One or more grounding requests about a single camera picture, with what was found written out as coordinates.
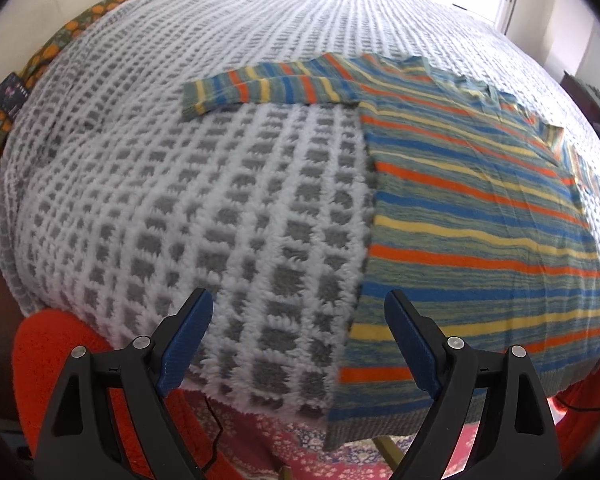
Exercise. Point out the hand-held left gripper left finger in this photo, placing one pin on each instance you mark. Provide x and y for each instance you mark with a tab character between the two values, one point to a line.
187	330

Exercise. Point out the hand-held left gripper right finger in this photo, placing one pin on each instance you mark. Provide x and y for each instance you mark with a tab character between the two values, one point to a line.
410	335

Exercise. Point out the striped knit sweater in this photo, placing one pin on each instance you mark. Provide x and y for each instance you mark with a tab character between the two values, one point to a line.
455	210

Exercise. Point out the wooden stick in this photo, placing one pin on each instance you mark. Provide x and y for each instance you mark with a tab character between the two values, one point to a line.
387	455

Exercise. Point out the white grey checked blanket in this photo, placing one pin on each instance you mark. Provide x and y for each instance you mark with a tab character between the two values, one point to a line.
205	185

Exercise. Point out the floral patterned rug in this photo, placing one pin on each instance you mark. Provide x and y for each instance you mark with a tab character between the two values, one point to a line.
305	440

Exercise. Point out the dark printed label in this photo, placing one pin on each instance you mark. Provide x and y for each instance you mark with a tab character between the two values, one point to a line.
12	95

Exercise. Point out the orange green patterned bedsheet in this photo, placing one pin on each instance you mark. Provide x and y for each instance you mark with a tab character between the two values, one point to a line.
55	42

